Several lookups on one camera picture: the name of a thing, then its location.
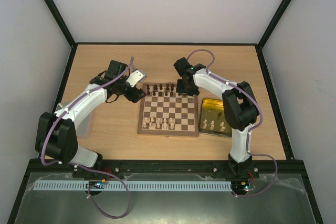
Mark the black aluminium frame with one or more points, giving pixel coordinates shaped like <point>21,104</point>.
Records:
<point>289,165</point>

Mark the clear plastic sheet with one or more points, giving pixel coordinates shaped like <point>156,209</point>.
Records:
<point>269,200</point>

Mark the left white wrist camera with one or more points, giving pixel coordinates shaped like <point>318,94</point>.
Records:
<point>135,77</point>

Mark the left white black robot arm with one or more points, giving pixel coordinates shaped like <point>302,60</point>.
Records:
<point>56,139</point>

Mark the wooden chess board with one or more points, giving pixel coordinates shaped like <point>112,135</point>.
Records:
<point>164,111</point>

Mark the yellow tin tray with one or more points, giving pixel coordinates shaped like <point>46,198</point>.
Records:
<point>212,118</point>

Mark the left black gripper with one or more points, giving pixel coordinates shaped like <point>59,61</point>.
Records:
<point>133,96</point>

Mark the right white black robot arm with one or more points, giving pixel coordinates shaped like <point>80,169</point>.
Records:
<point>240,108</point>

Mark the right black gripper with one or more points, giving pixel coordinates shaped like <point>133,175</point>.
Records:
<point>187,89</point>

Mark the grey slotted cable duct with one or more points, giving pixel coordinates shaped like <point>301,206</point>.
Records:
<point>81,185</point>

